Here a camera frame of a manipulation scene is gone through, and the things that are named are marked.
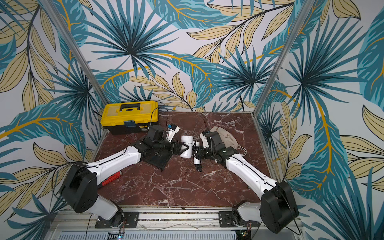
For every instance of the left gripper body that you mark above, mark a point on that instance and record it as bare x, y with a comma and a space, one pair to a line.
165, 145

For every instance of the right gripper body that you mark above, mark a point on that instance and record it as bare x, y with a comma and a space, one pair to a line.
199, 151

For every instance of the white hair dryer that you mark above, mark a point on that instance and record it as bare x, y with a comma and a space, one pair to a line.
194, 151

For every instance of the black drawstring dryer bag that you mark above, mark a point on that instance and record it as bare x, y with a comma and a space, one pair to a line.
158, 158

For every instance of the beige drawstring dryer bag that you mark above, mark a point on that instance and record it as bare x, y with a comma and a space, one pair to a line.
229, 140

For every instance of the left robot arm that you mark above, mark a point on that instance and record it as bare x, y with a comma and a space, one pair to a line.
80, 187

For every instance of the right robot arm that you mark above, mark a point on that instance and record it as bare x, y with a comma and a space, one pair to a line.
278, 207

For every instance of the yellow black toolbox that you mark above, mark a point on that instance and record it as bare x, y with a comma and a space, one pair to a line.
128, 118

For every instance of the red black hand tool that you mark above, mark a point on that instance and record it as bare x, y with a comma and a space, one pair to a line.
111, 179

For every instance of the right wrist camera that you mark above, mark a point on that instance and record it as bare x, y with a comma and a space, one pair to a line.
205, 136

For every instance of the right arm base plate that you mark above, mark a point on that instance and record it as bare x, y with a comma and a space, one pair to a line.
230, 219

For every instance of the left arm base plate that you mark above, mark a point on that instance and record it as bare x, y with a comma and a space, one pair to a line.
126, 220

